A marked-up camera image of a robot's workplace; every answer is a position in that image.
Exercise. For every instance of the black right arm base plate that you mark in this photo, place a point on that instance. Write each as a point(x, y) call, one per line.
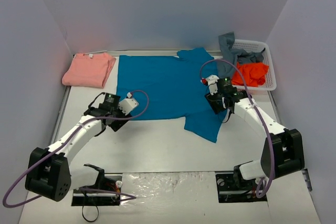
point(230, 191)

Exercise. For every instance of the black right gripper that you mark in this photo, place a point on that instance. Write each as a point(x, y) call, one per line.
point(213, 104)

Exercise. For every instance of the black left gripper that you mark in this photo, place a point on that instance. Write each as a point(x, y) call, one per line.
point(117, 123)

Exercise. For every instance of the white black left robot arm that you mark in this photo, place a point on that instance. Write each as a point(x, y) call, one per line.
point(49, 169)

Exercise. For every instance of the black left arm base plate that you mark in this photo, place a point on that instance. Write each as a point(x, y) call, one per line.
point(93, 187)

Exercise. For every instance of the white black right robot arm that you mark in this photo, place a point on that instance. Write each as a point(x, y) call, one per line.
point(282, 153)

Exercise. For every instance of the white plastic laundry basket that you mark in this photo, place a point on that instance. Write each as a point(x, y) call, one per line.
point(257, 46)

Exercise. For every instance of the orange t shirt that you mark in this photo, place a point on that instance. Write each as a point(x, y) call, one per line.
point(254, 73)

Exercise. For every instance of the teal blue t shirt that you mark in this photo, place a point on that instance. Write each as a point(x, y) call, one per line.
point(171, 89)

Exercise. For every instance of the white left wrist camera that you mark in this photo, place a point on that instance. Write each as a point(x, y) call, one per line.
point(128, 104)

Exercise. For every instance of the grey t shirt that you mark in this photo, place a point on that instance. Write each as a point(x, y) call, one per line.
point(234, 56)

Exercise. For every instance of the pink t shirt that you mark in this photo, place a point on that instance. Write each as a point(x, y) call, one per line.
point(89, 70)

